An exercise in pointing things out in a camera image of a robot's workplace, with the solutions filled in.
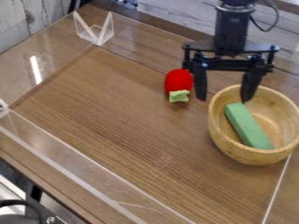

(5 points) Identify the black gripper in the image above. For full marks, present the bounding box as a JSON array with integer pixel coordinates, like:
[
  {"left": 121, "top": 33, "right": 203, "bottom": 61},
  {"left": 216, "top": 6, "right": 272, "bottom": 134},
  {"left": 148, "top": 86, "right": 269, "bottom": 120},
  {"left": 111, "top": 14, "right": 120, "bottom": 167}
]
[{"left": 181, "top": 41, "right": 280, "bottom": 103}]

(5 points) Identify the green rectangular block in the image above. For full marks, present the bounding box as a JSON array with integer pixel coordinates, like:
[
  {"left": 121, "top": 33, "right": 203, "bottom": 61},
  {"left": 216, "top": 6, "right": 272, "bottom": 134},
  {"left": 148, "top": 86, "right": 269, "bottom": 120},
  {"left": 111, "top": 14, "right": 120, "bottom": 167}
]
[{"left": 224, "top": 103, "right": 275, "bottom": 150}]

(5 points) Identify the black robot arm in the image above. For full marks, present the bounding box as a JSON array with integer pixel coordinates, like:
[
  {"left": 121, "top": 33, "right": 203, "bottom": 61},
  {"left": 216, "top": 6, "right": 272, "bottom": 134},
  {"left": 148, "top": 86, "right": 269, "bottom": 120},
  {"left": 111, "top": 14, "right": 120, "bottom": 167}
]
[{"left": 181, "top": 0, "right": 279, "bottom": 103}]

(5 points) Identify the light wooden bowl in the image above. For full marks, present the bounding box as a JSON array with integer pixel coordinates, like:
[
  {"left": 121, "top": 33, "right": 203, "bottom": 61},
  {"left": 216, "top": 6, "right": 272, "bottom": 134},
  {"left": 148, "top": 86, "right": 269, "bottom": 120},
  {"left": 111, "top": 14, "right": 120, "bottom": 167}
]
[{"left": 208, "top": 85, "right": 299, "bottom": 166}]

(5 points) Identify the red plush strawberry toy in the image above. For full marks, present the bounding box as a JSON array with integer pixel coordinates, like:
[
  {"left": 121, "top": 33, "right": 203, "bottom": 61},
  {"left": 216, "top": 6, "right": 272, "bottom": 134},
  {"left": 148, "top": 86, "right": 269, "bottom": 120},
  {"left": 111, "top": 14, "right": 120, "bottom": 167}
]
[{"left": 164, "top": 69, "right": 192, "bottom": 102}]

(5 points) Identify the black table leg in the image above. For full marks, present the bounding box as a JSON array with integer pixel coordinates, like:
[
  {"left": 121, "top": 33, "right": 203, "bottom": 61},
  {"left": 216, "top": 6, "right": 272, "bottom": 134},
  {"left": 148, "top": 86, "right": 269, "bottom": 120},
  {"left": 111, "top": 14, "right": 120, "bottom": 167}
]
[{"left": 31, "top": 185, "right": 43, "bottom": 202}]

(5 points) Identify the black cable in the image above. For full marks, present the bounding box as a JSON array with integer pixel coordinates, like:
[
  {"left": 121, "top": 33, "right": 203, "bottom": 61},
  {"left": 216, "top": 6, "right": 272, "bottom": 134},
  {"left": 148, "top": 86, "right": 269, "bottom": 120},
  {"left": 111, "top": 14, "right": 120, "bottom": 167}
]
[{"left": 248, "top": 0, "right": 280, "bottom": 33}]

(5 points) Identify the clear acrylic corner bracket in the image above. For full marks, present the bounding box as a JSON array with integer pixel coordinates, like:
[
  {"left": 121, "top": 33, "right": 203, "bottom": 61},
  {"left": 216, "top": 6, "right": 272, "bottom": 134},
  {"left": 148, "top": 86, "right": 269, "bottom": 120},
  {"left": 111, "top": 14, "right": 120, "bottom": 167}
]
[{"left": 72, "top": 11, "right": 115, "bottom": 46}]

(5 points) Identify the clear acrylic tray wall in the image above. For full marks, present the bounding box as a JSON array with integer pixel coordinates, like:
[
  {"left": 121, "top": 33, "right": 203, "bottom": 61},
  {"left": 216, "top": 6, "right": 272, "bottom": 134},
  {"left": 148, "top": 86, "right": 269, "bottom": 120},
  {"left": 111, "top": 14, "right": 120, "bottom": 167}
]
[{"left": 0, "top": 100, "right": 195, "bottom": 224}]

